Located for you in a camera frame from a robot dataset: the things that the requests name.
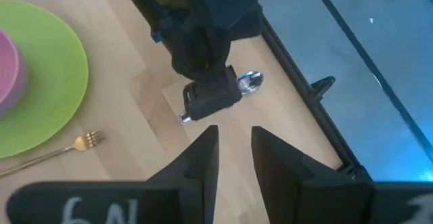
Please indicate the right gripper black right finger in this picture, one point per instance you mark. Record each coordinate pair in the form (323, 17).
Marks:
(287, 176)

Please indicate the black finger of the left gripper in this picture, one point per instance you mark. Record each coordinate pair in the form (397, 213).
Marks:
(218, 104)
(208, 85)

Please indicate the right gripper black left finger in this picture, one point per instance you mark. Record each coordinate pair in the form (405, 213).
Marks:
(199, 170)

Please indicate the silver metal spoon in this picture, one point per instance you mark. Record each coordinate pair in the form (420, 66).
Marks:
(251, 81)

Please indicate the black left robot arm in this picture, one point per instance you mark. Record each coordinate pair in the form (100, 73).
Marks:
(203, 0)

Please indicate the gold metal fork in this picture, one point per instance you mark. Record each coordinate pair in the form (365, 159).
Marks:
(81, 143)

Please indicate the green round plate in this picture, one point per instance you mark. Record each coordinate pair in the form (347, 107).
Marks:
(54, 82)

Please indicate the pink bowl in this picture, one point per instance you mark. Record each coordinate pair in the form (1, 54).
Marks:
(10, 71)

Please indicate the black table edge rail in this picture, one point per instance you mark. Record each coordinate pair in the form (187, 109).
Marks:
(304, 92)

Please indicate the black clamp bracket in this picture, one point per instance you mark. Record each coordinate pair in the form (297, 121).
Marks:
(323, 86)

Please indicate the black floor frame bar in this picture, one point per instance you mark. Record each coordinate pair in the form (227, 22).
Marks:
(372, 65)

